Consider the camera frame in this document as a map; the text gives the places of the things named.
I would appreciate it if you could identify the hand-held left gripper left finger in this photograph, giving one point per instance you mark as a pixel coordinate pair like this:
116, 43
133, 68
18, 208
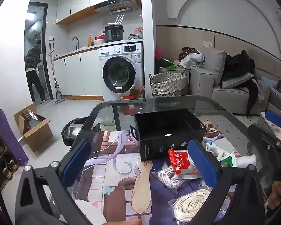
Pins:
77, 161

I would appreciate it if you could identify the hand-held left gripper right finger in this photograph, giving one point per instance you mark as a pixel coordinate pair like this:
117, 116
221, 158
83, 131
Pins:
202, 164

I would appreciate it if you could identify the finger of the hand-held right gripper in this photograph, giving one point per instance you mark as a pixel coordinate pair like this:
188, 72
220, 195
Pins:
275, 119
262, 140

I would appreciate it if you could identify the white shark plush toy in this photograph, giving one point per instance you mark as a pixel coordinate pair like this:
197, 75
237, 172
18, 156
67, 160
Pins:
215, 150

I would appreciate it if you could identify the red and white packet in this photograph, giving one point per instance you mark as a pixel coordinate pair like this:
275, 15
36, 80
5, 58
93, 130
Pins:
181, 161

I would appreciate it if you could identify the green and white packet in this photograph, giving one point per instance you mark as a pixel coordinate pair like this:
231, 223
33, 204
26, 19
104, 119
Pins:
228, 159

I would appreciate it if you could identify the black cardboard box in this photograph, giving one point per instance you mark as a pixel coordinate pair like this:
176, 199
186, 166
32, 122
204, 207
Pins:
164, 140

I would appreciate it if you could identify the person's right hand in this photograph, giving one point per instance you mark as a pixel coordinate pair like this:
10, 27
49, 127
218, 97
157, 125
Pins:
279, 192

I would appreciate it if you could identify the grey side box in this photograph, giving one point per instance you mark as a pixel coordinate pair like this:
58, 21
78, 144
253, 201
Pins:
267, 131

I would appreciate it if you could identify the printed desk mat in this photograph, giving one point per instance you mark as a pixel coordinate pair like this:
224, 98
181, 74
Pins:
103, 168

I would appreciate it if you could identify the black trash bin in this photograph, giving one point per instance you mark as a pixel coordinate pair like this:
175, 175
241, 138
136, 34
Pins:
72, 131

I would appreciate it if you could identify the grey sofa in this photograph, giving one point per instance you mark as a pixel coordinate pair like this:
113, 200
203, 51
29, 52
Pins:
231, 96

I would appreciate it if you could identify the brown cardboard box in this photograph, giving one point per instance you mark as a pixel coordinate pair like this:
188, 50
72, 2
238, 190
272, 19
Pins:
35, 131

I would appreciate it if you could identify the black jacket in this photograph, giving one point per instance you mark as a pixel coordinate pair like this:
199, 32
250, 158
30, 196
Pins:
237, 65

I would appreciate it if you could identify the flat mop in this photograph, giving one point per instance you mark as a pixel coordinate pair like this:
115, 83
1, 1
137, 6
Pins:
57, 93

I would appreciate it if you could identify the purple bag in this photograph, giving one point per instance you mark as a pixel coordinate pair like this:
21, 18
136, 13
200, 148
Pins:
8, 136

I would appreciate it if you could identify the shoe rack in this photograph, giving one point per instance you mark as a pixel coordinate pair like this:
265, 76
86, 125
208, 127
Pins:
1, 159

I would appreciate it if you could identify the red box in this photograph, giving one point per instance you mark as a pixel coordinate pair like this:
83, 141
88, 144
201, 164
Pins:
131, 105

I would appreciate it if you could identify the grey cushion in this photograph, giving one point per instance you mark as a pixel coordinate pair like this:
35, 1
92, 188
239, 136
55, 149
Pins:
215, 65

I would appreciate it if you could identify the white lower kitchen cabinet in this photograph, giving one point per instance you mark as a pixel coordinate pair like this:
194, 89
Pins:
77, 75

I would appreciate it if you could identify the white kitchen cabinet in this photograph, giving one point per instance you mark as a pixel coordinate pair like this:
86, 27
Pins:
84, 2
77, 75

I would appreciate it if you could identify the wicker laundry basket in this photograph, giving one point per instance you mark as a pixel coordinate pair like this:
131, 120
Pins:
167, 84

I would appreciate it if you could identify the small open cardboard box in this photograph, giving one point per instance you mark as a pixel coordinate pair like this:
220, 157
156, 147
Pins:
137, 93

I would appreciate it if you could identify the white washing machine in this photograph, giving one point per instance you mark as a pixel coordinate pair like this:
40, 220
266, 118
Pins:
117, 72

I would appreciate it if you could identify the pile of clothes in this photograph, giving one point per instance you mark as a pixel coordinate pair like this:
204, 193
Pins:
192, 57

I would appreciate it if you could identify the metal faucet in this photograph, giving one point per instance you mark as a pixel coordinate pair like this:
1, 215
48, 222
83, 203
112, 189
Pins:
76, 42

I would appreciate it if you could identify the yellow bottle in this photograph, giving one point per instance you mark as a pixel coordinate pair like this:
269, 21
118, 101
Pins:
90, 41

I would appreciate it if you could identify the red and white bowl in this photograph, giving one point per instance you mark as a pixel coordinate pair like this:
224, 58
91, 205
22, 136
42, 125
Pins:
99, 40

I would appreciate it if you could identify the black pressure cooker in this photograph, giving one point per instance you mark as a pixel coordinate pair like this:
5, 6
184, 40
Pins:
113, 34

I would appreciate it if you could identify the pink bag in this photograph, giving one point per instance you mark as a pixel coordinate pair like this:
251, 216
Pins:
138, 31

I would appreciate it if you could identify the white router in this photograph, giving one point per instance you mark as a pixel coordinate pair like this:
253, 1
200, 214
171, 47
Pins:
116, 21

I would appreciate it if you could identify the white upper kitchen cabinet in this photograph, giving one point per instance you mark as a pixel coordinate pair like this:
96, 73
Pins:
84, 2

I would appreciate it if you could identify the range hood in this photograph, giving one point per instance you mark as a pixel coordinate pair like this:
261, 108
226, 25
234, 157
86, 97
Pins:
118, 4

